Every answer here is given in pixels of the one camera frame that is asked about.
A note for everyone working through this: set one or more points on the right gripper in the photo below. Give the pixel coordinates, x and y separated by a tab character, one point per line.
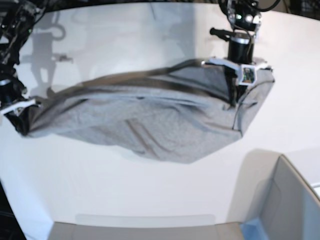
18	114

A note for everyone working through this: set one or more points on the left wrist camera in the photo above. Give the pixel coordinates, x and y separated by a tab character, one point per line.
247	75

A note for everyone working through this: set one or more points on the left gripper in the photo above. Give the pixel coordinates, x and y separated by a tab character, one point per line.
240	55

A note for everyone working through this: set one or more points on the grey cardboard box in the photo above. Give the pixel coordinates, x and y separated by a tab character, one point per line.
269	187

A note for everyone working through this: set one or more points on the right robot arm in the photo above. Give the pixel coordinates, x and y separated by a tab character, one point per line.
17	21

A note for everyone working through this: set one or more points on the blue item in box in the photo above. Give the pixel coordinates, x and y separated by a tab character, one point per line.
253	230

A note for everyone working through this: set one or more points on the grey t-shirt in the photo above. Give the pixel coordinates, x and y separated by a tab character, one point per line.
177	114

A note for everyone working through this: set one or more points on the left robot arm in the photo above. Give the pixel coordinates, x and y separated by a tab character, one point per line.
245	20

